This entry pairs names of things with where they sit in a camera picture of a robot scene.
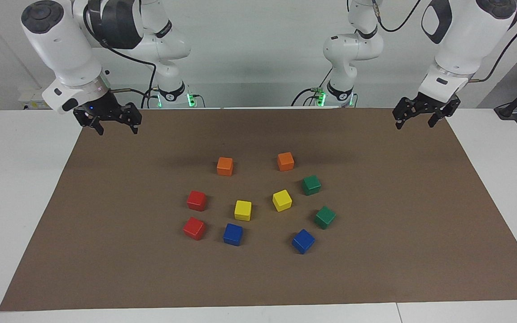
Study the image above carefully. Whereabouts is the red wooden cube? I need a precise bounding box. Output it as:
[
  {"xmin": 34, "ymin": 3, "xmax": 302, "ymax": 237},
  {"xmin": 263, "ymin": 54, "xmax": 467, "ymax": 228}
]
[
  {"xmin": 187, "ymin": 190, "xmax": 207, "ymax": 212},
  {"xmin": 183, "ymin": 217, "xmax": 206, "ymax": 241}
]

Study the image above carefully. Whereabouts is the green wooden cube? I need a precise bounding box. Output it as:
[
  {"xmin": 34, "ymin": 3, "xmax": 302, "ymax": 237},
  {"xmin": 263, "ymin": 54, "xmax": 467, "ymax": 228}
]
[
  {"xmin": 302, "ymin": 175, "xmax": 322, "ymax": 196},
  {"xmin": 315, "ymin": 206, "xmax": 337, "ymax": 230}
]

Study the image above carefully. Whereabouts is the white power strip box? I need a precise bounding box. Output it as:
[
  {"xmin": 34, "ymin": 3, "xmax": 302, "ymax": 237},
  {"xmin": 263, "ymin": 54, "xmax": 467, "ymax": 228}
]
[{"xmin": 18, "ymin": 87, "xmax": 61, "ymax": 110}]

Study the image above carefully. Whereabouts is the brown paper table mat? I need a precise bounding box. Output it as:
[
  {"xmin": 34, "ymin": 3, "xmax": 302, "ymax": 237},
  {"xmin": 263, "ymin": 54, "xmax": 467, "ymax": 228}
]
[{"xmin": 0, "ymin": 108, "xmax": 517, "ymax": 311}]

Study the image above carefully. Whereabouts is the yellow wooden cube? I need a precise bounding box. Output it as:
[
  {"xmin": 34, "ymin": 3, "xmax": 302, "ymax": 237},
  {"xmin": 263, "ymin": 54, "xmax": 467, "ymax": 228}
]
[
  {"xmin": 234, "ymin": 200, "xmax": 252, "ymax": 222},
  {"xmin": 272, "ymin": 189, "xmax": 293, "ymax": 212}
]

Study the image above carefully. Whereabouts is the blue wooden cube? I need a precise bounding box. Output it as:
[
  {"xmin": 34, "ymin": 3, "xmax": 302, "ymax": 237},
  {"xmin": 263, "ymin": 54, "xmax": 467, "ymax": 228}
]
[
  {"xmin": 223, "ymin": 223, "xmax": 244, "ymax": 246},
  {"xmin": 291, "ymin": 229, "xmax": 316, "ymax": 255}
]

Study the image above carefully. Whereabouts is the black right base cable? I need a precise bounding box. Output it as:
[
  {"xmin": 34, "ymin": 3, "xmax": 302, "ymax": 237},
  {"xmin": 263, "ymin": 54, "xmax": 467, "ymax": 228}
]
[{"xmin": 140, "ymin": 87, "xmax": 160, "ymax": 109}]

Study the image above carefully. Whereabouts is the black base cable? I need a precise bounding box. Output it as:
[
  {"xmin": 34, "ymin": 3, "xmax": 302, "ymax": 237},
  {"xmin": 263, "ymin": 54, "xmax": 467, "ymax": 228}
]
[
  {"xmin": 140, "ymin": 87, "xmax": 160, "ymax": 109},
  {"xmin": 291, "ymin": 67, "xmax": 333, "ymax": 107}
]

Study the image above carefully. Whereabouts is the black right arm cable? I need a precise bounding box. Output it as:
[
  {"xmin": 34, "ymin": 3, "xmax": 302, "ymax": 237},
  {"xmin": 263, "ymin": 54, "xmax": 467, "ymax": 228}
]
[{"xmin": 83, "ymin": 0, "xmax": 158, "ymax": 110}]

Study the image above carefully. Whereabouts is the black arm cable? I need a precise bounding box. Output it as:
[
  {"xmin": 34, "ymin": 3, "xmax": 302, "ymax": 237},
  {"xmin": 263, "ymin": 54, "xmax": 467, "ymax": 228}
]
[
  {"xmin": 372, "ymin": 0, "xmax": 517, "ymax": 83},
  {"xmin": 83, "ymin": 0, "xmax": 158, "ymax": 110}
]

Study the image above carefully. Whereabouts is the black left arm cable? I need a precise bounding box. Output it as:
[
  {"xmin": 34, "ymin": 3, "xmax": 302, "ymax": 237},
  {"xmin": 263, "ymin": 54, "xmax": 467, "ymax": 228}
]
[{"xmin": 372, "ymin": 0, "xmax": 517, "ymax": 83}]

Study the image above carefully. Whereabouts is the black left base cable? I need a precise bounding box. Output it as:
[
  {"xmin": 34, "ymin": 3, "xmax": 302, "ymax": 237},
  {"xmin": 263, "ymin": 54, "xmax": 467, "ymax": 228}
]
[{"xmin": 291, "ymin": 67, "xmax": 333, "ymax": 107}]

